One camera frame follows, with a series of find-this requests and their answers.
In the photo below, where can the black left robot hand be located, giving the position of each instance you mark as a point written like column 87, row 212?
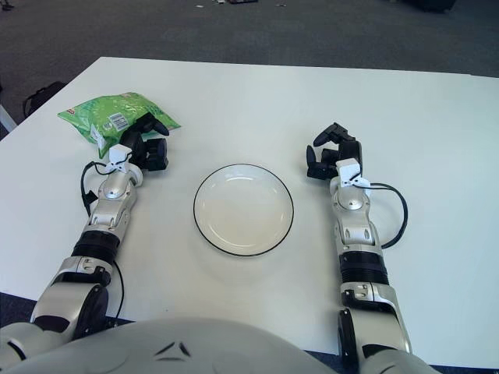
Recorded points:
column 154, row 154

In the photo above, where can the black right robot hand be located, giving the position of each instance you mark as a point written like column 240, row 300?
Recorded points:
column 349, row 150

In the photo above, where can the green snack bag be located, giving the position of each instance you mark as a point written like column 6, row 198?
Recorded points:
column 105, row 107

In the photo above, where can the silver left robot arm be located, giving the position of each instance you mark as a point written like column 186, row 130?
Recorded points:
column 113, row 195

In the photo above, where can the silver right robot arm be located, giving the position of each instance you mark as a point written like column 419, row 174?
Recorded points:
column 352, row 204

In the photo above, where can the white plate with black rim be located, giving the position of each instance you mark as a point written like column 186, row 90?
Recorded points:
column 243, row 210

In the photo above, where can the black backpack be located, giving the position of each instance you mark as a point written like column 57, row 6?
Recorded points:
column 43, row 93

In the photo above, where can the white table leg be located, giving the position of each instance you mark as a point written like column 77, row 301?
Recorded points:
column 6, row 118

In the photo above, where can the grey robot torso shell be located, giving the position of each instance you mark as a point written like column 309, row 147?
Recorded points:
column 175, row 358

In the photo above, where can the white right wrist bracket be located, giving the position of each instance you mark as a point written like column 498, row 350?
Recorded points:
column 347, row 167

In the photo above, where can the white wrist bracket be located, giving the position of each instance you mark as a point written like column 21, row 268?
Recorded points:
column 119, row 156
column 347, row 167

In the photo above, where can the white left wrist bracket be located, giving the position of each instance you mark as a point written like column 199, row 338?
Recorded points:
column 119, row 156

